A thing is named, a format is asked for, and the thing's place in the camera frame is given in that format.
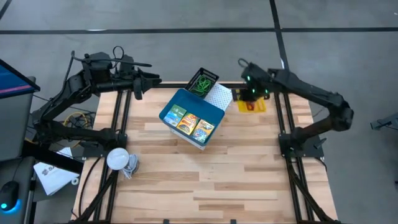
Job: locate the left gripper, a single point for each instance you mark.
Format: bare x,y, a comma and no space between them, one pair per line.
139,87

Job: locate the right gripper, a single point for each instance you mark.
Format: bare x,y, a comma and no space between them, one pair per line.
248,96

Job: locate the orange rubber band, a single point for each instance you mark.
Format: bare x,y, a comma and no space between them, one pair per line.
250,106

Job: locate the yellow plastic basket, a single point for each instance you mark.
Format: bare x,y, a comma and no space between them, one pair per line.
259,107

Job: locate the black mesh basket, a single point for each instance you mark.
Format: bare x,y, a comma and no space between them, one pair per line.
194,73

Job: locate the blue plastic bin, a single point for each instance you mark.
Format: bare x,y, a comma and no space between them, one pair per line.
199,104

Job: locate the yellow green crayon box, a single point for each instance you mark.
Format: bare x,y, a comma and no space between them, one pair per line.
188,124

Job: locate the blue yellow crayon box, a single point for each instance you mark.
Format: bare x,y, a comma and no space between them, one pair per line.
203,131

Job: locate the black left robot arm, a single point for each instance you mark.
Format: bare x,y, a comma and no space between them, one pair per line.
77,87

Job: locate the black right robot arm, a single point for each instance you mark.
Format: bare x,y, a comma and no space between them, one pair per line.
311,90

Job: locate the grey desk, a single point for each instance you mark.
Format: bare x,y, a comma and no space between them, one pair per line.
21,174

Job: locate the white perforated shelf riser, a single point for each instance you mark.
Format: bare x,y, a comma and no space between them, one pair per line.
220,96

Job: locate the white bulb lamp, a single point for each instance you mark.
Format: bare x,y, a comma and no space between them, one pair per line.
117,158

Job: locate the white paper sheet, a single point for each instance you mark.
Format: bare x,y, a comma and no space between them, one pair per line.
53,177
66,152

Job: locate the white tape roll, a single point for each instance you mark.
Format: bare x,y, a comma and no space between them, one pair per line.
74,179

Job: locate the black computer monitor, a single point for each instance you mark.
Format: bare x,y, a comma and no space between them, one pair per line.
12,81

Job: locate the black computer mouse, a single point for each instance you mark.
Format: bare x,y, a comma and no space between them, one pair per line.
8,196

